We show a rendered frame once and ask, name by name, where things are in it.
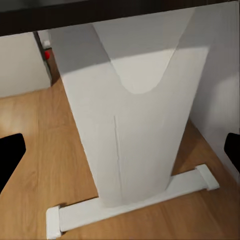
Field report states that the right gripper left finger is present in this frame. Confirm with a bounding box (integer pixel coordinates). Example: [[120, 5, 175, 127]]
[[0, 133, 26, 193]]

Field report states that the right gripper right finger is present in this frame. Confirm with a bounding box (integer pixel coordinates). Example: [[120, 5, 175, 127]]
[[224, 133, 240, 172]]

